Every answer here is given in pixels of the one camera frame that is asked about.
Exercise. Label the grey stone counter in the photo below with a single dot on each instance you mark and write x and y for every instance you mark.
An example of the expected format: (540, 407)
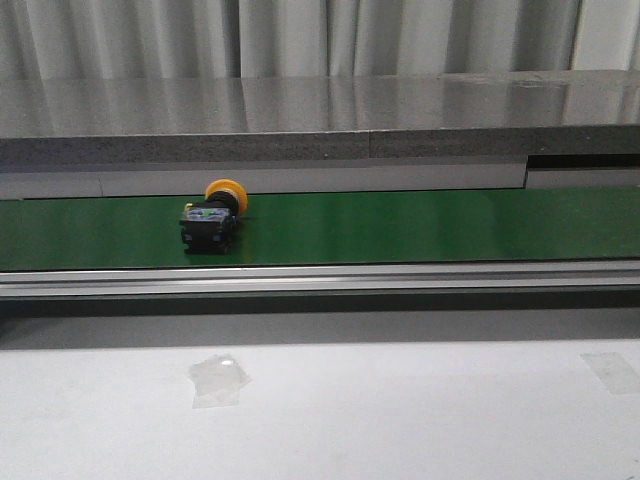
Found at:
(56, 124)

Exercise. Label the green conveyor belt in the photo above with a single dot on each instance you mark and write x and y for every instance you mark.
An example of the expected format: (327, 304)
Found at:
(328, 228)

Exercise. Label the yellow push button switch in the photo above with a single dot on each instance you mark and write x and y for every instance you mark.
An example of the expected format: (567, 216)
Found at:
(208, 226)

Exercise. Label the clear tape patch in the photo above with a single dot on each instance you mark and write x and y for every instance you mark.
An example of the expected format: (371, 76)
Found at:
(217, 382)

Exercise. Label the aluminium conveyor rail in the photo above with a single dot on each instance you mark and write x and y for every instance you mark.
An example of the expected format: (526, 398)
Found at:
(243, 280)

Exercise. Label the clear tape strip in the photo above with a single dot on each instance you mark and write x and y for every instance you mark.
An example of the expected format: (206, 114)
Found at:
(616, 374)

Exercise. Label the white pleated curtain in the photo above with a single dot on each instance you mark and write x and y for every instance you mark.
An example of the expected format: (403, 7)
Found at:
(216, 39)

